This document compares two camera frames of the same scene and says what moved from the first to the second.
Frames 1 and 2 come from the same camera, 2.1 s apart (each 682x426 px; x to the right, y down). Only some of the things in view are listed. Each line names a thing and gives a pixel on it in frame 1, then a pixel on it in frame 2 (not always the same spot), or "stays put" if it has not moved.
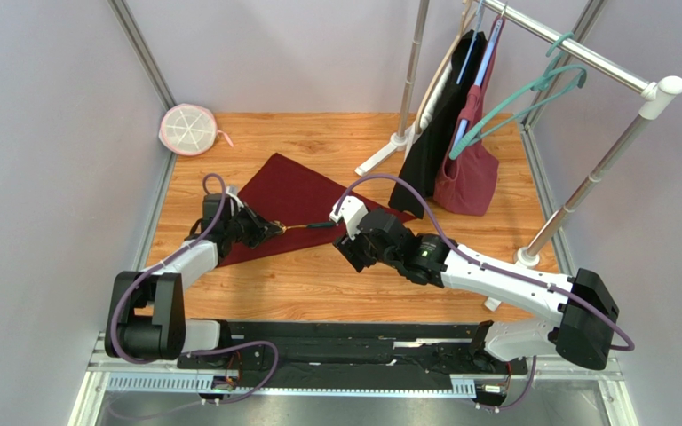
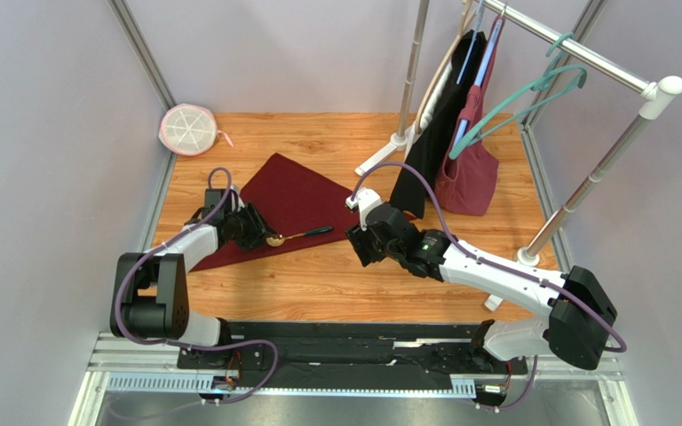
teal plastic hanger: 554,71 stays put
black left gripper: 261,228 stays put
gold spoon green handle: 284,227 → 275,240
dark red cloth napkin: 301,199 stays put
